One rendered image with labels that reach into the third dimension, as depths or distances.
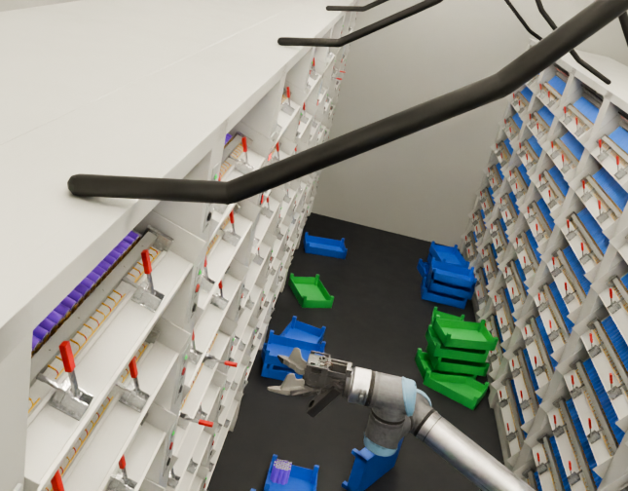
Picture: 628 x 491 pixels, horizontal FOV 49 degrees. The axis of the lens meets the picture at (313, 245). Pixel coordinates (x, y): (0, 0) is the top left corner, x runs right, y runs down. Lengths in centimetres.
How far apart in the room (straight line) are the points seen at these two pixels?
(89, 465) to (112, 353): 19
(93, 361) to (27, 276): 33
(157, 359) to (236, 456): 186
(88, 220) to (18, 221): 7
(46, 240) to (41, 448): 24
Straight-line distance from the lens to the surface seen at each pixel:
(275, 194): 266
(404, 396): 176
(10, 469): 70
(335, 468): 320
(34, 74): 131
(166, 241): 122
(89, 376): 93
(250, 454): 315
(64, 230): 73
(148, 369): 128
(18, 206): 78
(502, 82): 71
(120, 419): 117
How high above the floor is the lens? 207
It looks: 24 degrees down
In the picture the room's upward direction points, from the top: 13 degrees clockwise
